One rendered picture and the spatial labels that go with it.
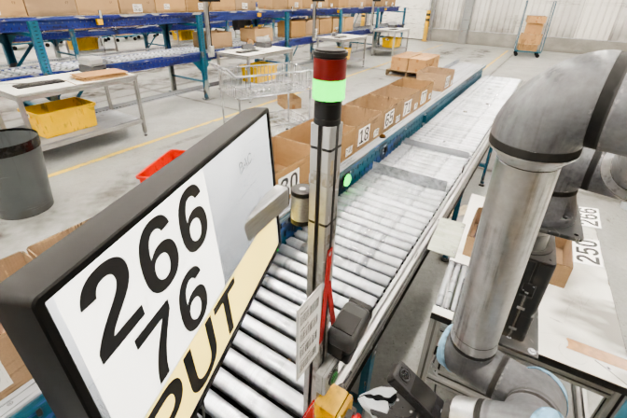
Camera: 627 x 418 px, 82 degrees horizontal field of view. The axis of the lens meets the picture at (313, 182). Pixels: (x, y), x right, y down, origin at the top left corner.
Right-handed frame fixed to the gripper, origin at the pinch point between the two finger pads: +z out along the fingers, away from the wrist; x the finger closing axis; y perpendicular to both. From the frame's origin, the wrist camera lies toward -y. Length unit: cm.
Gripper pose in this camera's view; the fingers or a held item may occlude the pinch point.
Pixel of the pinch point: (362, 396)
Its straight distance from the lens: 92.8
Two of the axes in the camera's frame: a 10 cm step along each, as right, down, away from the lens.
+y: 4.1, 9.0, 1.7
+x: 5.3, -3.8, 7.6
